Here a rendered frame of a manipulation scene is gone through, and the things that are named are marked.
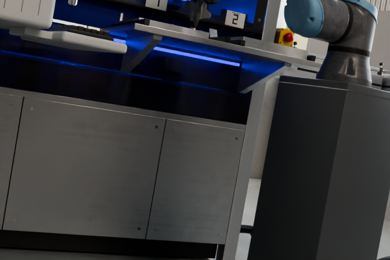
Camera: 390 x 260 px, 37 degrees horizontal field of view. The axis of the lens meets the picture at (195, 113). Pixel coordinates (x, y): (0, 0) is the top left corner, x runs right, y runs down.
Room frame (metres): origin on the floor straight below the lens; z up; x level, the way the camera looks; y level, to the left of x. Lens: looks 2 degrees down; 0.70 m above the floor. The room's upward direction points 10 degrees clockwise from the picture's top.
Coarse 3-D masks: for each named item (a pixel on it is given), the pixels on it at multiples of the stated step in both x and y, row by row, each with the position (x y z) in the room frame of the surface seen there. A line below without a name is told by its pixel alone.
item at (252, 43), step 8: (248, 40) 1.99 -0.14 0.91; (256, 40) 2.00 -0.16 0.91; (256, 48) 2.01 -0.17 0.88; (264, 48) 2.02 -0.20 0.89; (272, 48) 2.03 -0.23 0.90; (280, 48) 2.04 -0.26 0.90; (288, 48) 2.05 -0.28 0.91; (296, 48) 2.06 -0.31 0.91; (296, 56) 2.07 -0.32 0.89; (304, 56) 2.08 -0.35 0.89
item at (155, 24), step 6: (138, 18) 1.97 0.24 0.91; (150, 24) 1.98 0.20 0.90; (156, 24) 1.99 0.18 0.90; (162, 24) 1.99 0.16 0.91; (168, 24) 2.00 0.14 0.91; (174, 30) 2.01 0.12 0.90; (180, 30) 2.02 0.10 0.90; (186, 30) 2.03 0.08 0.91; (192, 30) 2.04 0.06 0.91; (198, 30) 2.05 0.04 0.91; (198, 36) 2.05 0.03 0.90; (204, 36) 2.06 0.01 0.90
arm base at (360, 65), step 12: (336, 48) 1.58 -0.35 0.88; (348, 48) 1.56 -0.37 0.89; (324, 60) 1.61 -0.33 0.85; (336, 60) 1.57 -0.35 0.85; (348, 60) 1.56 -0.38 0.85; (360, 60) 1.56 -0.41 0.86; (324, 72) 1.58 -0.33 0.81; (336, 72) 1.56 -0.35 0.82; (348, 72) 1.56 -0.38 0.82; (360, 72) 1.55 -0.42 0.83; (360, 84) 1.55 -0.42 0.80
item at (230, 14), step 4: (228, 12) 2.37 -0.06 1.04; (232, 12) 2.37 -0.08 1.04; (236, 12) 2.38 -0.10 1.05; (228, 16) 2.37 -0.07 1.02; (232, 16) 2.38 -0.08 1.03; (236, 16) 2.38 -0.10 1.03; (240, 16) 2.39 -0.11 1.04; (244, 16) 2.40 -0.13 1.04; (228, 20) 2.37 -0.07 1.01; (232, 20) 2.38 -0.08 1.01; (236, 20) 2.38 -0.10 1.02; (240, 20) 2.39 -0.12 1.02; (244, 20) 2.40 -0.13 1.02; (228, 24) 2.37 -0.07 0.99; (232, 24) 2.38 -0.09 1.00; (240, 24) 2.39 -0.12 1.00
